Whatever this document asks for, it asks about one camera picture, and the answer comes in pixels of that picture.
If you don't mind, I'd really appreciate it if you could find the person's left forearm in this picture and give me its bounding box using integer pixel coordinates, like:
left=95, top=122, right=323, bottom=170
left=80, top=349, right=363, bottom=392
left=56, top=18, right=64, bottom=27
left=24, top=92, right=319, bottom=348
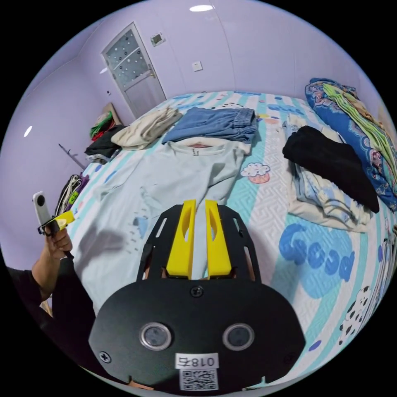
left=30, top=251, right=63, bottom=302

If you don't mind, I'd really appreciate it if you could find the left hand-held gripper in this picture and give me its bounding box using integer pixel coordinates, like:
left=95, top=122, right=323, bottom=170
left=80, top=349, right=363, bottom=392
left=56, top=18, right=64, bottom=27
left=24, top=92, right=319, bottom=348
left=37, top=211, right=76, bottom=261

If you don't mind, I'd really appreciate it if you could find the light blue short sleeve shirt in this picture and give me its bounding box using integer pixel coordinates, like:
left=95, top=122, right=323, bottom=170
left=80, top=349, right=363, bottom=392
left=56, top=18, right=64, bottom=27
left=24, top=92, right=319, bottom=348
left=73, top=140, right=251, bottom=314

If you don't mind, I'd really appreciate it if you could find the white door with dotted glass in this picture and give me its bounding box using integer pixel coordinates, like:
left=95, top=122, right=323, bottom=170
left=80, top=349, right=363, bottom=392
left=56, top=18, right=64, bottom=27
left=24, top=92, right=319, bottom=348
left=100, top=22, right=167, bottom=120

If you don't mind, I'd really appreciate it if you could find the pile of clothes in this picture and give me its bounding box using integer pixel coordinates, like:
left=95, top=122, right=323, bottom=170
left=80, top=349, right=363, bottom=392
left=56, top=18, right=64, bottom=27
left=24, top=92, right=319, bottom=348
left=84, top=111, right=127, bottom=165
left=110, top=106, right=258, bottom=151
left=281, top=113, right=381, bottom=233
left=54, top=173, right=90, bottom=218

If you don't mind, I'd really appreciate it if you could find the person's body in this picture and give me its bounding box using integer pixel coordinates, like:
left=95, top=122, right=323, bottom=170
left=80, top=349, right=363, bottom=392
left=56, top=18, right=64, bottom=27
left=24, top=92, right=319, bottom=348
left=5, top=256, right=132, bottom=387

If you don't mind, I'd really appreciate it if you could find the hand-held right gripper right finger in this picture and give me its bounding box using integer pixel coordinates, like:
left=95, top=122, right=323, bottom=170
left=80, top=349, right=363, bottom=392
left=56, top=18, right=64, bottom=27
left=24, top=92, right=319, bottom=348
left=205, top=199, right=232, bottom=280

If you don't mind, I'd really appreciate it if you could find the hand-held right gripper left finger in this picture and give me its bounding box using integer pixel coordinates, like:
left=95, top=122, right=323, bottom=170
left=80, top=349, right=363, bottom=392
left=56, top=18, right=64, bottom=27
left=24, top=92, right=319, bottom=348
left=166, top=200, right=197, bottom=278

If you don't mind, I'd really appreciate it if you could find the person's left hand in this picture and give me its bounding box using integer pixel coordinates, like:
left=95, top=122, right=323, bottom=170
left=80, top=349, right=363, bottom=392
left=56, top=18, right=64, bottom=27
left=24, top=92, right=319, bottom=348
left=43, top=229, right=74, bottom=261

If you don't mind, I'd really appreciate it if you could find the bed with printed striped sheet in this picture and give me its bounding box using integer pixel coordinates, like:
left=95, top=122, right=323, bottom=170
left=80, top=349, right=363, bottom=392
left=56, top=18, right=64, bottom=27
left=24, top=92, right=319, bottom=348
left=65, top=90, right=397, bottom=374

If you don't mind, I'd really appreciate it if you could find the blue floral folded quilt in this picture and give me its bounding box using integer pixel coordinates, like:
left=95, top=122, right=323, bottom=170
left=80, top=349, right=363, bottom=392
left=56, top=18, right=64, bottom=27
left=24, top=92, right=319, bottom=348
left=304, top=77, right=397, bottom=212

